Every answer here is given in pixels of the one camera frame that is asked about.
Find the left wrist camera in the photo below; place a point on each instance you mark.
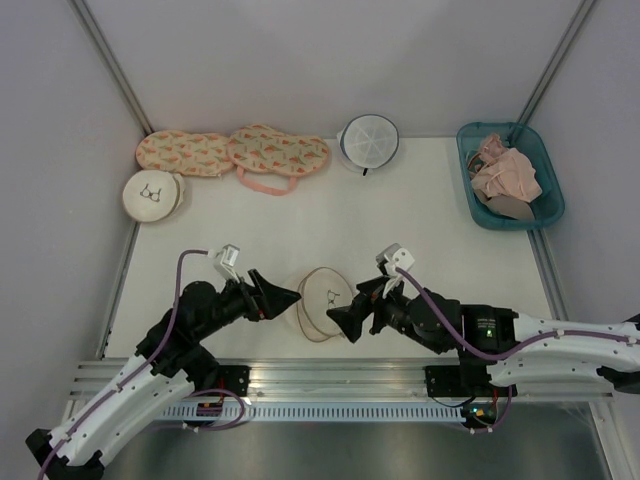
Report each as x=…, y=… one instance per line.
x=224, y=261

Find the beige glasses-print laundry bag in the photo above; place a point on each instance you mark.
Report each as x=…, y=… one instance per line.
x=152, y=195

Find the beige round laundry bag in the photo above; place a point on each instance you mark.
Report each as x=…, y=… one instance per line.
x=321, y=289

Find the frame post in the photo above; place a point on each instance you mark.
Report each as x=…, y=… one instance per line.
x=100, y=43
x=569, y=37

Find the white slotted cable duct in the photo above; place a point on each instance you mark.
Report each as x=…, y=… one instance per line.
x=318, y=412

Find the pink lace bra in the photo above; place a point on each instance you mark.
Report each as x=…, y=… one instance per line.
x=488, y=152

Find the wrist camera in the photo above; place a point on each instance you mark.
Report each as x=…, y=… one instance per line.
x=390, y=261
x=224, y=261

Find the light pink bra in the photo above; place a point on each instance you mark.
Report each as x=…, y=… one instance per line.
x=510, y=174

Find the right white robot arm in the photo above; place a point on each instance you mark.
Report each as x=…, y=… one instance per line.
x=498, y=350

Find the white mesh laundry bag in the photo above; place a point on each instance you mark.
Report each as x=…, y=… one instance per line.
x=368, y=142

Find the floral bra bag pink handle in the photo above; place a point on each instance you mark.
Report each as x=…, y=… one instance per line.
x=261, y=150

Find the teal plastic bin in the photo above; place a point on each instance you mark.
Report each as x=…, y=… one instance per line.
x=546, y=209

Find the beige bra in bin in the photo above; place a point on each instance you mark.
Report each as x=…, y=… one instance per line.
x=509, y=207

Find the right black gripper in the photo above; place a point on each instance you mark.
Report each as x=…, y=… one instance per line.
x=350, y=317

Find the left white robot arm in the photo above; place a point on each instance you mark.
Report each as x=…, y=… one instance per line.
x=169, y=364

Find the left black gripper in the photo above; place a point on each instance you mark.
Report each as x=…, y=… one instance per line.
x=266, y=297

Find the aluminium mounting rail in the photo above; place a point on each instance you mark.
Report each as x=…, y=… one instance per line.
x=339, y=380

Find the left frame post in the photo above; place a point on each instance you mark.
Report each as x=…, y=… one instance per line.
x=100, y=43

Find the right frame post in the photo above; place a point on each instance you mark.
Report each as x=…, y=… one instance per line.
x=569, y=37

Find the floral bra bag left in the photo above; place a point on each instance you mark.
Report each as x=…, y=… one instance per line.
x=175, y=151

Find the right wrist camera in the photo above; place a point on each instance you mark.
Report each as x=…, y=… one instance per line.
x=390, y=261

